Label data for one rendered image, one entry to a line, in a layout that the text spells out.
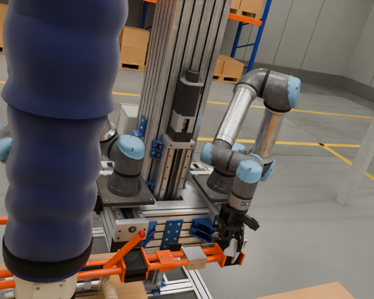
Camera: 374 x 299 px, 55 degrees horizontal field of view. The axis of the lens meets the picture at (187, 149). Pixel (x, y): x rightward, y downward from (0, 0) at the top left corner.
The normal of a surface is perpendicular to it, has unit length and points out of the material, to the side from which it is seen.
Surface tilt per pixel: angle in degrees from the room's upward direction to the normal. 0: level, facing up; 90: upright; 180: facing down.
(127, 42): 90
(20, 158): 76
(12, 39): 91
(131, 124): 90
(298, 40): 90
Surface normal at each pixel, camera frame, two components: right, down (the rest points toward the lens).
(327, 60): 0.37, 0.45
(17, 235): -0.41, 0.08
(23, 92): -0.27, -0.14
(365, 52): -0.90, -0.03
